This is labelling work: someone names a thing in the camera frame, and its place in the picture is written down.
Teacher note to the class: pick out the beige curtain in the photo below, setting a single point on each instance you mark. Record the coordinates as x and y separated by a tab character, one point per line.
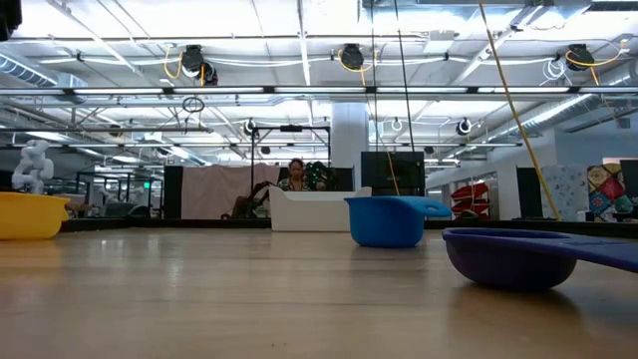
219	192

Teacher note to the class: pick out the black screen panel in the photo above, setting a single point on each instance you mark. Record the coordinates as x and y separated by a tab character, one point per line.
394	172

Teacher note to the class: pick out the white square pillar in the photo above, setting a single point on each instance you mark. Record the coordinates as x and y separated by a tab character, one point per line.
349	144

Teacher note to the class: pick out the black partition panel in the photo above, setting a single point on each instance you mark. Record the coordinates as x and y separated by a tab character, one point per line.
173	192

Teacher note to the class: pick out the blue measuring cup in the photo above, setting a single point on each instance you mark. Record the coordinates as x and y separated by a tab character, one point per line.
384	224

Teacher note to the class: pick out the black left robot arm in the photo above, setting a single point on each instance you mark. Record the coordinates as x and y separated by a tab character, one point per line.
7	15

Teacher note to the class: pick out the dark indigo measuring cup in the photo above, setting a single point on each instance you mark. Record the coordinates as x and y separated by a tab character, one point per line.
508	264

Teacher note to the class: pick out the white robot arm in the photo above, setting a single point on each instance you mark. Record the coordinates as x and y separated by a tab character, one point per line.
32	169

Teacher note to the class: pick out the white plastic basket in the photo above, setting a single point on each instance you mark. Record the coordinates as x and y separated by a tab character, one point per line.
309	212

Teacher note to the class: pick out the red storage bins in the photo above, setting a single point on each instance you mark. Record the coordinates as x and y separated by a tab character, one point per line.
471	197

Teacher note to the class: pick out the colourful patterned cloth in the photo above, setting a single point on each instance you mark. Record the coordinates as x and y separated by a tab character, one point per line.
605	192

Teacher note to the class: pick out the yellow measuring cup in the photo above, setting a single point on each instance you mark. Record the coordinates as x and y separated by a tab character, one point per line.
30	214

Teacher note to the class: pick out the black metal stand frame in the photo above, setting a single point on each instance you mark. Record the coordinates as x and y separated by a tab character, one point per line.
291	128

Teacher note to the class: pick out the person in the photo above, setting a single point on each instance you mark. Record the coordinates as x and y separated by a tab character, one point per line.
295	174

